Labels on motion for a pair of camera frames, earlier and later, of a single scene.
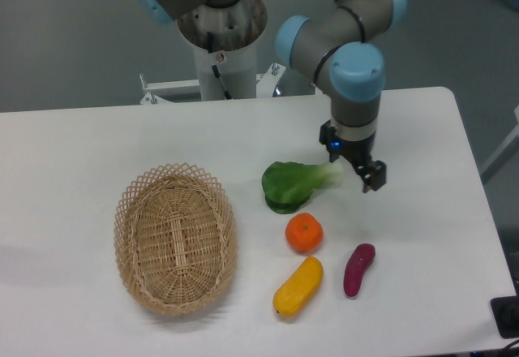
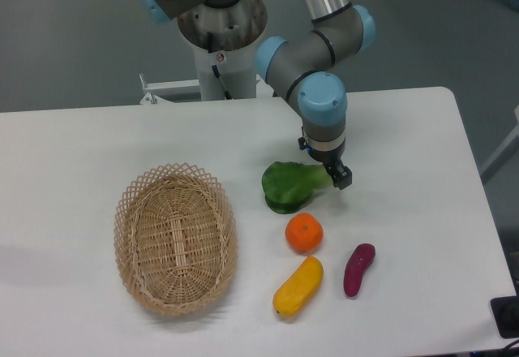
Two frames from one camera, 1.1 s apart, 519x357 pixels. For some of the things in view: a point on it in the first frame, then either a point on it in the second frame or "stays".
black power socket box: (505, 311) stays
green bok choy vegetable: (288, 185) stays
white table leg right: (508, 151) stays
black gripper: (359, 152) to (330, 154)
